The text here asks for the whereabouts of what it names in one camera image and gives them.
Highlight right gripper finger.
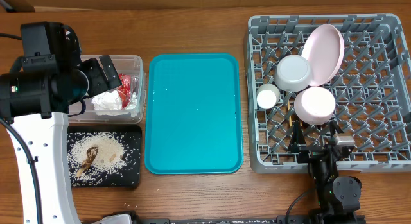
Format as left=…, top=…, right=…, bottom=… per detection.
left=288, top=121, right=305, bottom=151
left=329, top=119, right=344, bottom=137

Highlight red snack wrapper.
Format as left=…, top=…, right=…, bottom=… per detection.
left=117, top=73, right=132, bottom=109

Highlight wooden chopstick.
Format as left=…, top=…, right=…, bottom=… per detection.
left=287, top=100, right=293, bottom=127

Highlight white napkin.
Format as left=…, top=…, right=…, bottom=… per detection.
left=91, top=90, right=137, bottom=117

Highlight pink bowl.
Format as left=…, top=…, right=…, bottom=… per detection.
left=294, top=87, right=336, bottom=125

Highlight cream paper cup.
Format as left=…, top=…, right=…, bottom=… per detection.
left=256, top=84, right=280, bottom=109

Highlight grey bowl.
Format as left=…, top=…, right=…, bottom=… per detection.
left=274, top=55, right=313, bottom=92

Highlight pink plate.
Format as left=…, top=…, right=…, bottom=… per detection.
left=301, top=24, right=344, bottom=87

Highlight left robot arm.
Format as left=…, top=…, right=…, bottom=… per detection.
left=1, top=22, right=121, bottom=223

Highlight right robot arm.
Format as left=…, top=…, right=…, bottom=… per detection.
left=284, top=120, right=366, bottom=224

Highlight grey dishwasher rack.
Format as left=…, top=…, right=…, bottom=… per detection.
left=245, top=14, right=410, bottom=173

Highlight clear plastic bin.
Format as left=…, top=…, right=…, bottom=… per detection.
left=69, top=55, right=146, bottom=124

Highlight black plastic tray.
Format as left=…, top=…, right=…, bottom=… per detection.
left=65, top=125, right=143, bottom=189

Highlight rice and food scraps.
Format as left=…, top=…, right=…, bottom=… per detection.
left=66, top=131, right=141, bottom=186

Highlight teal serving tray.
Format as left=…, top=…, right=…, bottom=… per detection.
left=144, top=53, right=243, bottom=175

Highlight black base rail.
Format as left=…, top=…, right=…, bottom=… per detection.
left=80, top=211, right=367, bottom=224

